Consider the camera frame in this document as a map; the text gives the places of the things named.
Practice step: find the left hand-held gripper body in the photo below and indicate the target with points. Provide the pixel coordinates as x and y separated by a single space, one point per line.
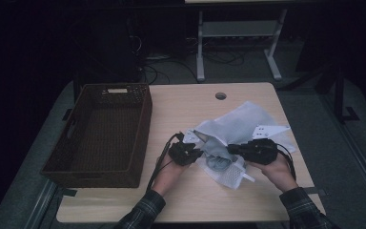
181 154

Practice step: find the person's right hand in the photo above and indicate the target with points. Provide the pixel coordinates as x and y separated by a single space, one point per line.
278 175

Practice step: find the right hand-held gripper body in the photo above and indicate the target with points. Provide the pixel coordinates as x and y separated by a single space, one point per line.
259 151

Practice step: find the grey metal floor rail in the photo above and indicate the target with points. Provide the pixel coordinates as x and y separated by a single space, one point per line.
355 152
41 206

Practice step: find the white mesh laundry bag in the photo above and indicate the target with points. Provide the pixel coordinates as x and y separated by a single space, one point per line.
241 120

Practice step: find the person's left hand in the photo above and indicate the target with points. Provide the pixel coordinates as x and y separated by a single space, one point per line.
168 176

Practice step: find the black tape strip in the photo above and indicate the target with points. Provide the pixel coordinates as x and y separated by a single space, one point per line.
68 192
316 191

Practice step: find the black metal stand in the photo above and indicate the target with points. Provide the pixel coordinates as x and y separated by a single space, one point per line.
339 95

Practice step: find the light blue garment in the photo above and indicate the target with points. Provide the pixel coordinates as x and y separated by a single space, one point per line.
216 161

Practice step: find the brown wicker basket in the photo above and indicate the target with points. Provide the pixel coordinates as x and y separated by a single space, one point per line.
76 165

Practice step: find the white metal desk frame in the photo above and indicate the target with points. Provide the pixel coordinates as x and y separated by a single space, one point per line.
235 29

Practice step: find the white power strip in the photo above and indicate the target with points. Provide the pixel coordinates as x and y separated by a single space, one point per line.
157 57

